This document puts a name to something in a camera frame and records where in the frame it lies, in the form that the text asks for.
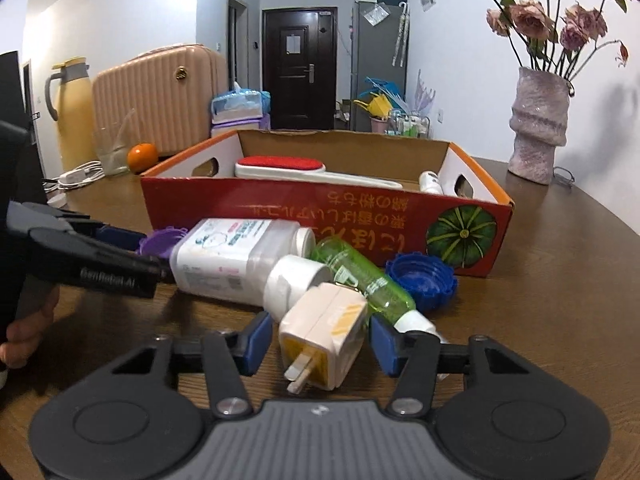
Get grey refrigerator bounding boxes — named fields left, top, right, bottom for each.
left=349, top=0, right=409, bottom=134

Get purple plastic lid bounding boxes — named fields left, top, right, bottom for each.
left=135, top=226, right=190, bottom=257

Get dried pink roses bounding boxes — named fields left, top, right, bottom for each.
left=427, top=0, right=635, bottom=82

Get yellow watering can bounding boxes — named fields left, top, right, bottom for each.
left=353, top=94, right=394, bottom=120

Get clear plastic bag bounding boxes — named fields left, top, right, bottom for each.
left=362, top=2, right=391, bottom=26

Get clear drinking glass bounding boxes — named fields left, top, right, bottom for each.
left=92, top=125, right=134, bottom=177

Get small white bottle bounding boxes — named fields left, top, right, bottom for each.
left=418, top=170, right=445, bottom=195

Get pink textured vase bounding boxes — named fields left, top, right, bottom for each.
left=507, top=66, right=571, bottom=185

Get green spray bottle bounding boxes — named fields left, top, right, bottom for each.
left=310, top=237, right=449, bottom=347

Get orange fruit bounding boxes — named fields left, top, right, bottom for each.
left=126, top=143, right=160, bottom=174

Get blue ribbed bottle cap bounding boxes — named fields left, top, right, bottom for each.
left=384, top=252, right=460, bottom=315

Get dark brown entrance door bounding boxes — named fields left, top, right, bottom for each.
left=262, top=7, right=339, bottom=131

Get large white labelled bottle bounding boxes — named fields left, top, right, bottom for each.
left=169, top=217, right=317, bottom=307

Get white round pill bottle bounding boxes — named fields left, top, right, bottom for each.
left=263, top=254, right=335, bottom=322

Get purple artificial flowers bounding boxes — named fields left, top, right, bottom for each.
left=412, top=69, right=436, bottom=116

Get purple and white box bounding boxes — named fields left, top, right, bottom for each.
left=209, top=113, right=271, bottom=139

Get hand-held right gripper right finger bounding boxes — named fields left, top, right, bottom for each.
left=370, top=315, right=531, bottom=419

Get white folded umbrella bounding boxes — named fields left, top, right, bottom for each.
left=391, top=2, right=411, bottom=68

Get pink ribbed suitcase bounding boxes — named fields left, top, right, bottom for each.
left=91, top=43, right=229, bottom=159

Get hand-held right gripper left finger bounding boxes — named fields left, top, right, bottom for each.
left=111, top=311, right=274, bottom=420

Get red and white lint brush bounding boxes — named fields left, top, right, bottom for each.
left=234, top=155, right=404, bottom=191

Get red cardboard box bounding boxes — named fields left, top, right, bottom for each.
left=140, top=129, right=515, bottom=280

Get rack of small bottles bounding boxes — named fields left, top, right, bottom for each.
left=384, top=109, right=431, bottom=139

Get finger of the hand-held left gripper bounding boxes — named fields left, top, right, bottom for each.
left=134, top=256, right=174, bottom=285
left=74, top=221, right=150, bottom=253

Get white charger with cable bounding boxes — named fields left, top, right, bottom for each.
left=42, top=160, right=106, bottom=191

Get person's left hand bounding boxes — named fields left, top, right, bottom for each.
left=0, top=286, right=62, bottom=369

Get yellow thermos jug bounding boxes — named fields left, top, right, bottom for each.
left=45, top=57, right=96, bottom=177

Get grey side door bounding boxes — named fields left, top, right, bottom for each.
left=227, top=0, right=250, bottom=92

